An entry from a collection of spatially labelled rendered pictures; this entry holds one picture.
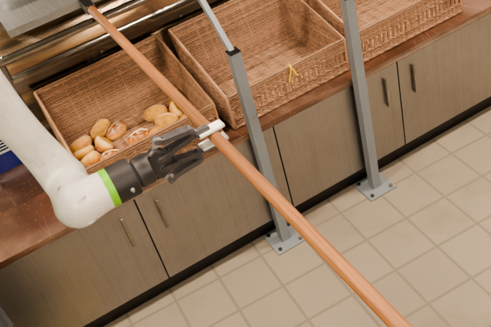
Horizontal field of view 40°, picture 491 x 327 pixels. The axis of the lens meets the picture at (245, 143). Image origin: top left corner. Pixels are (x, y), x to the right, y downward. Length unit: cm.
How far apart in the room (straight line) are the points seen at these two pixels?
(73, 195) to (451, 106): 209
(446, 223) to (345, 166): 48
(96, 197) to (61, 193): 8
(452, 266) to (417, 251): 15
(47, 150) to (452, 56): 198
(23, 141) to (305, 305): 147
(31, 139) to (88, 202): 19
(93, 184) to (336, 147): 153
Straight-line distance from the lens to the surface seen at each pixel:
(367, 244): 284
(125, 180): 152
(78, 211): 151
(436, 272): 273
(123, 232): 258
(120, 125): 276
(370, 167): 297
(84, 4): 239
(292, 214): 134
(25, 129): 155
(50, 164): 160
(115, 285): 272
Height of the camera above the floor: 210
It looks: 37 degrees down
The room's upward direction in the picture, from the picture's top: 16 degrees counter-clockwise
